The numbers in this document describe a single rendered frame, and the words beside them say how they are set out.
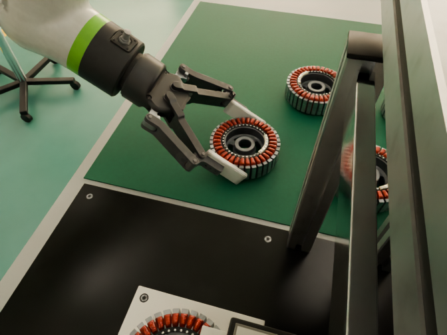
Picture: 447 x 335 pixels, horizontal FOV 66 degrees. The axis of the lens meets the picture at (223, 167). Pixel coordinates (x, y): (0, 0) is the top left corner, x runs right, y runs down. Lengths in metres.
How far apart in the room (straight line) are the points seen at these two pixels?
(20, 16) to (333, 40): 0.63
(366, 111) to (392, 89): 0.05
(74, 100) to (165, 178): 1.49
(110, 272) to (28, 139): 1.46
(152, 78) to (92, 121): 1.34
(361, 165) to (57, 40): 0.43
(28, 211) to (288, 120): 1.20
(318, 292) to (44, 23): 0.48
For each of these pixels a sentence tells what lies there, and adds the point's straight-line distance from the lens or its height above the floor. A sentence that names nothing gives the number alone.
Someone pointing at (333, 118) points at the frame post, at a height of 1.00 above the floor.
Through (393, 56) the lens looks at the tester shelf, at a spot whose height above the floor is 1.08.
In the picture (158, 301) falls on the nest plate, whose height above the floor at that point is 0.78.
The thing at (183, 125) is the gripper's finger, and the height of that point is 0.83.
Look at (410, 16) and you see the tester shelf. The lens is 0.19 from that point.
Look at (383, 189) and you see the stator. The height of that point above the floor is 0.79.
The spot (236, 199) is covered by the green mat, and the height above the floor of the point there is 0.75.
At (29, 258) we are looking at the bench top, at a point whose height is 0.75.
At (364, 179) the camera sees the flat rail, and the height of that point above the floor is 1.04.
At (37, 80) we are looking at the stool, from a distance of 2.10.
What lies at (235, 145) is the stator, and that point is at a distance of 0.55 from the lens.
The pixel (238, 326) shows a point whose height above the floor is 0.92.
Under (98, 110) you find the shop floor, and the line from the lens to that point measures 1.89.
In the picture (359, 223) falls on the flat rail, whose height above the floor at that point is 1.04.
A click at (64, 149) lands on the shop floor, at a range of 1.75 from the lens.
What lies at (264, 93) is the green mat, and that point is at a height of 0.75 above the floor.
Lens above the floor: 1.18
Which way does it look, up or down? 51 degrees down
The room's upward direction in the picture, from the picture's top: straight up
